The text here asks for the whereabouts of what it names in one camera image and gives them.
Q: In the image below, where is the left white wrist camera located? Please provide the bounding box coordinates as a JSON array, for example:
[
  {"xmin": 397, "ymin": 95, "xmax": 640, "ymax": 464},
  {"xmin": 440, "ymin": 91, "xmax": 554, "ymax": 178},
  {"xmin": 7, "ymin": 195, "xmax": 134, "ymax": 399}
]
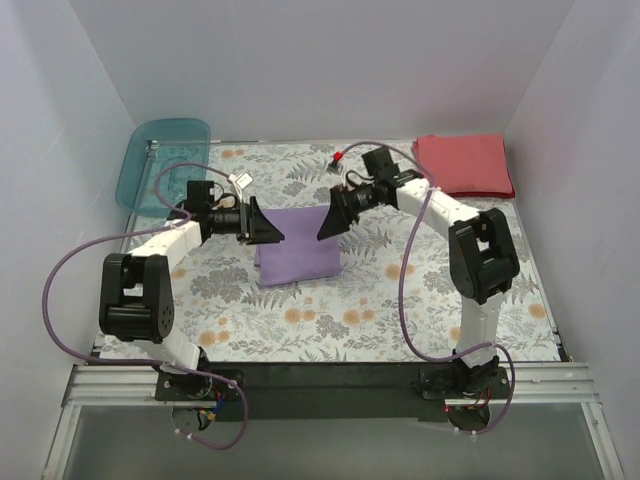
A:
[{"xmin": 227, "ymin": 172, "xmax": 253, "ymax": 202}]

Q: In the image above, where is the purple t shirt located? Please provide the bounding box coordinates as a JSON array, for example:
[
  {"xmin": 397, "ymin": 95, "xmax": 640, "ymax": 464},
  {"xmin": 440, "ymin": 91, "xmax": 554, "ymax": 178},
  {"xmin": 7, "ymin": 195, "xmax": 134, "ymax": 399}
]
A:
[{"xmin": 254, "ymin": 206, "xmax": 342, "ymax": 287}]

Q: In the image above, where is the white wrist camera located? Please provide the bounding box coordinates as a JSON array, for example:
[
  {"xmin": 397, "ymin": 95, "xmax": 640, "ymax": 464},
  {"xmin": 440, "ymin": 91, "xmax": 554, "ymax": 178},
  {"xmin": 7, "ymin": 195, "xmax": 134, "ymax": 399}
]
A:
[
  {"xmin": 227, "ymin": 172, "xmax": 253, "ymax": 202},
  {"xmin": 325, "ymin": 151, "xmax": 344, "ymax": 174}
]

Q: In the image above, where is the teal plastic bin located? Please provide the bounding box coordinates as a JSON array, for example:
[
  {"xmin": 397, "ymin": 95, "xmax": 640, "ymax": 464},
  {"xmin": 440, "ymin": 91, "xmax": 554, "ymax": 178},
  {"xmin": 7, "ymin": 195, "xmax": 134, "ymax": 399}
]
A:
[{"xmin": 115, "ymin": 118, "xmax": 211, "ymax": 218}]

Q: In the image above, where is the aluminium frame rail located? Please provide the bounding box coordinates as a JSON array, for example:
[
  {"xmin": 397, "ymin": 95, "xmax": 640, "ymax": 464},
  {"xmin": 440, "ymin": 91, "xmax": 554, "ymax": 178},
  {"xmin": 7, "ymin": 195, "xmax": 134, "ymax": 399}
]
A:
[{"xmin": 64, "ymin": 362, "xmax": 600, "ymax": 406}]

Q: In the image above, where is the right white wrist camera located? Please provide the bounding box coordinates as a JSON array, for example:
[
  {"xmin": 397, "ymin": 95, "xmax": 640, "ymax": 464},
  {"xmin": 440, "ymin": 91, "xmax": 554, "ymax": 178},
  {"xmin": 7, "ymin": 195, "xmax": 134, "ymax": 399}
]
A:
[{"xmin": 325, "ymin": 151, "xmax": 344, "ymax": 174}]

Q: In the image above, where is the folded red t shirt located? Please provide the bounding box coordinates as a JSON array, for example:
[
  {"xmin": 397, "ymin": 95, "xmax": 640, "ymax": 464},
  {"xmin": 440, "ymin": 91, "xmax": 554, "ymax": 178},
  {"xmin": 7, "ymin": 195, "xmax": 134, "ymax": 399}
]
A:
[{"xmin": 413, "ymin": 133, "xmax": 515, "ymax": 199}]

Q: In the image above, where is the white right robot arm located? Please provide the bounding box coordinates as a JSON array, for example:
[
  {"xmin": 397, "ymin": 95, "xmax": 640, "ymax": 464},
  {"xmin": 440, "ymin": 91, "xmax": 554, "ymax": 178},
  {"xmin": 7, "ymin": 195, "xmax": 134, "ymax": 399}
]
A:
[{"xmin": 317, "ymin": 142, "xmax": 520, "ymax": 398}]

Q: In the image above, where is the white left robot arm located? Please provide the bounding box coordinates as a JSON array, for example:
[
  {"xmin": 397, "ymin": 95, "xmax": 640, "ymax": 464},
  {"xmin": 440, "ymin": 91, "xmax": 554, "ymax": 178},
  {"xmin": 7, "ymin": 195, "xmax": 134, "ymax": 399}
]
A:
[{"xmin": 99, "ymin": 180, "xmax": 285, "ymax": 400}]

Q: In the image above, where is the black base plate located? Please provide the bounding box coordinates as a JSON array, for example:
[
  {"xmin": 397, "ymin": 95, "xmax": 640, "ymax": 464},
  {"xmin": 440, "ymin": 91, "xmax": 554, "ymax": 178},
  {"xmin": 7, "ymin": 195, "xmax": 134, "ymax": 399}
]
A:
[{"xmin": 154, "ymin": 362, "xmax": 509, "ymax": 425}]

